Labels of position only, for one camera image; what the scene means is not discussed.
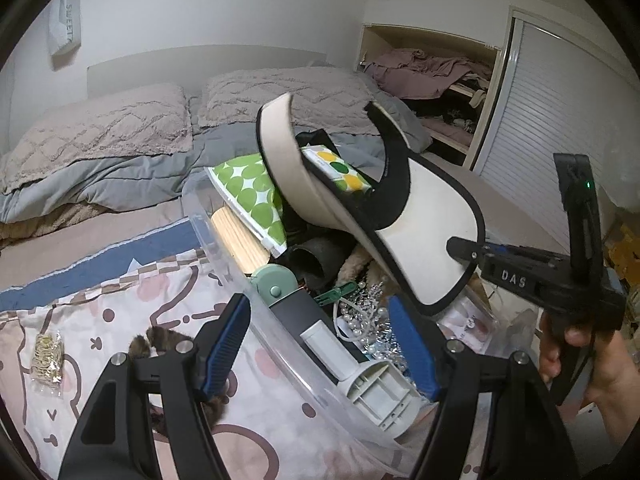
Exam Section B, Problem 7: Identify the white hanging plastic bag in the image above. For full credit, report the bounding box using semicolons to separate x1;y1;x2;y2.
49;0;83;58

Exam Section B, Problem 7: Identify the mint green tape measure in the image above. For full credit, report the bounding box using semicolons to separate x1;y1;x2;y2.
249;265;298;307

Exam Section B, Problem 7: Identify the printed blanket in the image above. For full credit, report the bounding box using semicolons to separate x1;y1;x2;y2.
0;217;436;480

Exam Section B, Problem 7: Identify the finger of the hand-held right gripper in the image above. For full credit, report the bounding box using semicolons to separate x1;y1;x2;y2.
446;235;523;267

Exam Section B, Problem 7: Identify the white plastic gadget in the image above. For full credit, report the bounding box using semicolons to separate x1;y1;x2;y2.
299;321;420;435

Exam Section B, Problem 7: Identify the white headboard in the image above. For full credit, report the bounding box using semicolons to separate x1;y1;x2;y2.
87;50;328;101

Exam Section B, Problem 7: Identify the grey duvet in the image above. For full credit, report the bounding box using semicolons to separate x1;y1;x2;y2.
0;95;433;223

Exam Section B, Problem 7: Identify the pink nail tips box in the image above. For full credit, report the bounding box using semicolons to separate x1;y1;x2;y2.
435;292;501;356

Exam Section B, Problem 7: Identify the dark rolled cylinder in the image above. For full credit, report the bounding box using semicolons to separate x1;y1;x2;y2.
287;237;351;291

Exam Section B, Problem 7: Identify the brown plush toy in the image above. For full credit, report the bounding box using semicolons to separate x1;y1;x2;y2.
337;250;386;291

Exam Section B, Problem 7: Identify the brown fur scrunchie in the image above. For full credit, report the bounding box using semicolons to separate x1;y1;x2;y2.
129;326;231;436

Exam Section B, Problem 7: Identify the green dotted pouch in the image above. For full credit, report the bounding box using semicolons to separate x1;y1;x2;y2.
206;152;288;256

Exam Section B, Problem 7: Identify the beige textured pillow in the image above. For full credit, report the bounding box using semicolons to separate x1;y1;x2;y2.
0;82;195;196
196;66;386;136

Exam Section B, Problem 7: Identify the pile of mauve clothes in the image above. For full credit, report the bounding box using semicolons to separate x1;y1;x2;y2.
362;49;493;101

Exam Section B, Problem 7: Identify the open wardrobe shelf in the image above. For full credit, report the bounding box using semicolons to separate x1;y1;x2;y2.
356;24;503;171

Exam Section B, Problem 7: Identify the clear plastic storage box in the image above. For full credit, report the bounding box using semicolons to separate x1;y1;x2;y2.
181;162;541;478

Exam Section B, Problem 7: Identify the person's right hand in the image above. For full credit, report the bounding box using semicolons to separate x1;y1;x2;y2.
537;310;640;412

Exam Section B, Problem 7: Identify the yellow green dotted tissue pack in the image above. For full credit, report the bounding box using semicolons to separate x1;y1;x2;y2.
300;145;373;196

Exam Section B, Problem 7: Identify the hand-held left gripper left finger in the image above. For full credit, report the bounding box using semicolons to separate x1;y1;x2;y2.
57;292;252;480

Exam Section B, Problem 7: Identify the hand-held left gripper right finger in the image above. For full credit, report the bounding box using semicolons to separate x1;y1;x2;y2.
386;294;583;480

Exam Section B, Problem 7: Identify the cream black-trimmed sun visor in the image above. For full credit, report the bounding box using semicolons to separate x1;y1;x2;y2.
255;92;487;317

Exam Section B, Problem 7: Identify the white louvered sliding door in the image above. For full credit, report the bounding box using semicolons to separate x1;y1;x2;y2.
472;7;633;211

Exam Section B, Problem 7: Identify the bag of gold clips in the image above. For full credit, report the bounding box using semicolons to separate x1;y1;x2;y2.
30;330;68;398

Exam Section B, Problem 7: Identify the green clothespin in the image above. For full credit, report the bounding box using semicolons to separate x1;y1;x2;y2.
314;282;358;306

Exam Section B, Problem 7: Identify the bundle of wooden sticks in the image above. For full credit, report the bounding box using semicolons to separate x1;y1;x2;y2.
210;207;271;273

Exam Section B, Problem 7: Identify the pearl bead tiara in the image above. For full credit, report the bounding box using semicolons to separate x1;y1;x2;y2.
332;280;416;376

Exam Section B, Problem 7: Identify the black box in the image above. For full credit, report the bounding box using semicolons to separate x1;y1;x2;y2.
270;292;368;386

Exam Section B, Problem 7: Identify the beige bed mattress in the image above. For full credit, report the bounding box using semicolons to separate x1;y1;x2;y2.
0;160;576;291

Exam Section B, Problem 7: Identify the beige fuzzy blanket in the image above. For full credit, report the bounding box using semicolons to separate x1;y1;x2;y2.
0;202;103;242

